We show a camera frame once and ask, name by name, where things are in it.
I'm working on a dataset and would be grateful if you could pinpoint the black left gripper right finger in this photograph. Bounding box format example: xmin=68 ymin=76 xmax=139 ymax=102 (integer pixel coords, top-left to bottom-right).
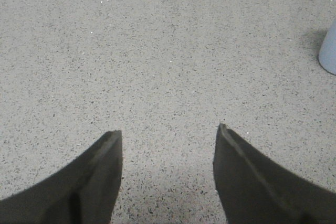
xmin=213 ymin=124 xmax=335 ymax=223

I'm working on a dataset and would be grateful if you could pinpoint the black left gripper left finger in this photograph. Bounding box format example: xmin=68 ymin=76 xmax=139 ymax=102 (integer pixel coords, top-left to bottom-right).
xmin=1 ymin=131 xmax=123 ymax=223

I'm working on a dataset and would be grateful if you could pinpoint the blue plastic cup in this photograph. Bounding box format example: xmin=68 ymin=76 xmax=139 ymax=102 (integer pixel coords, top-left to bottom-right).
xmin=318 ymin=20 xmax=336 ymax=75

